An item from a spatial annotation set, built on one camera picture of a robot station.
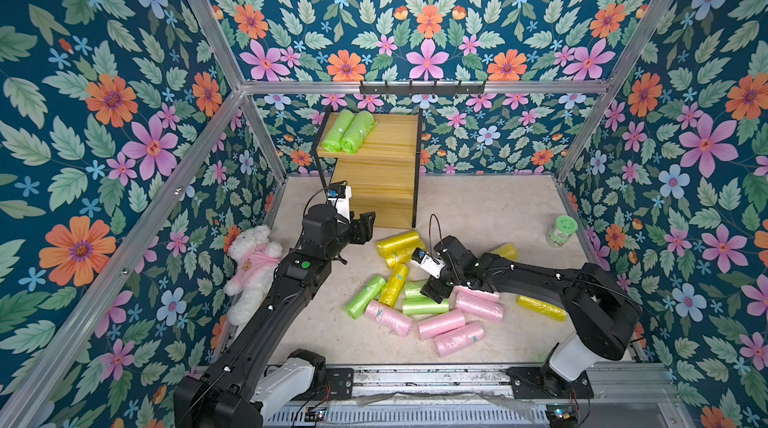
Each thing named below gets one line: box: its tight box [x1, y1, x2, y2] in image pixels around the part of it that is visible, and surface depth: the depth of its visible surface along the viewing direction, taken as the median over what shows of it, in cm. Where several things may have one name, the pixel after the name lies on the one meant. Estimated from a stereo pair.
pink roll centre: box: [418, 309, 466, 341], surface depth 82 cm
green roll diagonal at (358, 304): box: [344, 275, 387, 320], surface depth 87 cm
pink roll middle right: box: [455, 285, 504, 320], surface depth 85 cm
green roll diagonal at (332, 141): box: [322, 109, 355, 153], surface depth 80 cm
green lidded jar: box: [545, 215, 579, 248], surface depth 96 cm
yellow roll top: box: [376, 231, 426, 259], surface depth 97 cm
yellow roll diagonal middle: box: [378, 261, 409, 308], surface depth 90 cm
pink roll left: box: [365, 300, 414, 337], surface depth 82 cm
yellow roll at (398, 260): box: [385, 248, 427, 268], surface depth 93 cm
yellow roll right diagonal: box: [490, 243, 519, 261], surface depth 98 cm
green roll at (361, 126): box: [340, 110, 378, 155], surface depth 80 cm
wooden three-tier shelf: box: [316, 105, 423, 229], surface depth 84 cm
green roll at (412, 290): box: [404, 280, 428, 299], surface depth 87 cm
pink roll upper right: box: [453, 285, 501, 303], surface depth 86 cm
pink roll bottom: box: [434, 321, 485, 358], surface depth 79 cm
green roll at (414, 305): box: [402, 295, 450, 315], surface depth 84 cm
